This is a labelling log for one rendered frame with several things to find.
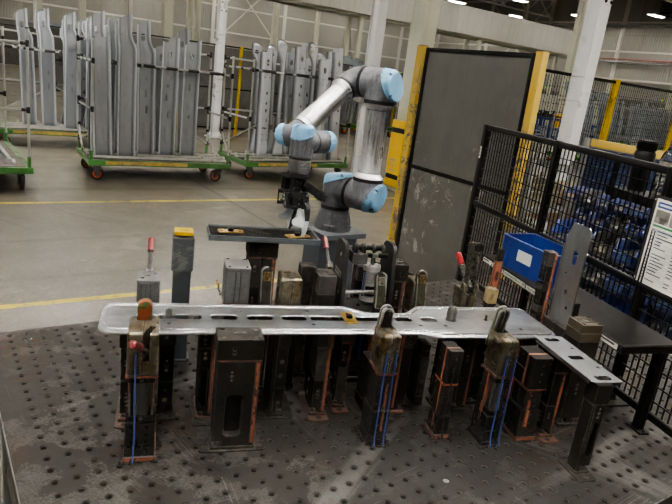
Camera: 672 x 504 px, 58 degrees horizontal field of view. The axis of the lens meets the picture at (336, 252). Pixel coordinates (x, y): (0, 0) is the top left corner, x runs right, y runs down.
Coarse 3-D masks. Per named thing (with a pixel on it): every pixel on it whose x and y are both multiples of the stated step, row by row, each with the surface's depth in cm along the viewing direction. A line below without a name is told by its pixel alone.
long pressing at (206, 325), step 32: (128, 320) 163; (160, 320) 166; (192, 320) 168; (224, 320) 171; (256, 320) 174; (288, 320) 177; (320, 320) 180; (416, 320) 189; (480, 320) 196; (512, 320) 199
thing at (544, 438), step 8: (552, 368) 183; (560, 368) 182; (568, 368) 182; (552, 376) 183; (560, 376) 183; (552, 384) 183; (560, 384) 184; (544, 392) 187; (552, 392) 184; (560, 392) 185; (544, 400) 187; (552, 400) 185; (544, 408) 186; (552, 408) 186; (544, 416) 186; (552, 416) 187; (536, 424) 190; (544, 424) 187; (552, 424) 188; (536, 432) 189; (544, 432) 190; (544, 440) 186; (552, 440) 187
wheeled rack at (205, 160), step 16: (144, 64) 794; (208, 96) 911; (208, 112) 913; (80, 128) 830; (80, 144) 840; (208, 144) 930; (96, 160) 769; (112, 160) 779; (128, 160) 792; (144, 160) 806; (160, 160) 818; (176, 160) 833; (192, 160) 844; (208, 160) 856; (224, 160) 865; (96, 176) 784
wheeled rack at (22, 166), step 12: (0, 108) 644; (12, 108) 650; (24, 108) 657; (0, 144) 786; (0, 156) 708; (12, 156) 721; (0, 168) 659; (12, 168) 665; (24, 168) 672; (24, 180) 684
